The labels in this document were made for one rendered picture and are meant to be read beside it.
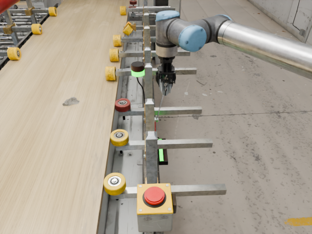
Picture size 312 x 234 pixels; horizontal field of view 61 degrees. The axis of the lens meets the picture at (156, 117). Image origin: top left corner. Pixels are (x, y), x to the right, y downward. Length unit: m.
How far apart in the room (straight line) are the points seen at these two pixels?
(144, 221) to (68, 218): 0.43
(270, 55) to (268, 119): 2.08
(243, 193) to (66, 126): 1.43
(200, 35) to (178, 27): 0.08
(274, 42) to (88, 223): 0.79
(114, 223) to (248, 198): 1.20
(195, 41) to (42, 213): 0.76
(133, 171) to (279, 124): 1.88
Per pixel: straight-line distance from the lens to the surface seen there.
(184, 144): 1.19
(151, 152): 0.80
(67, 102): 1.42
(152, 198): 0.54
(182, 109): 1.39
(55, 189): 1.03
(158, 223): 0.56
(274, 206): 2.18
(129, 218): 1.23
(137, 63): 1.21
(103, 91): 1.48
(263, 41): 0.91
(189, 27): 0.95
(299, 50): 0.85
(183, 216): 1.97
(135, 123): 1.67
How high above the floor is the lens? 1.67
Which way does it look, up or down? 38 degrees down
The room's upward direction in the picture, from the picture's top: straight up
